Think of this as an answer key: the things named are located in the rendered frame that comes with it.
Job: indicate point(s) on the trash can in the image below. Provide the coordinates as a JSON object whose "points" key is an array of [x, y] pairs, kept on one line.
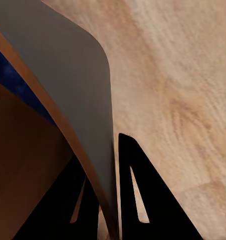
{"points": [[68, 70]]}

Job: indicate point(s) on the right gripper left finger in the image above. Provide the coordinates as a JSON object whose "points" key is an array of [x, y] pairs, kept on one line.
{"points": [[50, 220]]}

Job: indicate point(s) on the can of soda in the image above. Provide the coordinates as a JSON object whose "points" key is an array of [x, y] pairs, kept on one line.
{"points": [[13, 81]]}

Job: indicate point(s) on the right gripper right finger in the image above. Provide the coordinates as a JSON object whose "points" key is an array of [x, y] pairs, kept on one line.
{"points": [[168, 220]]}

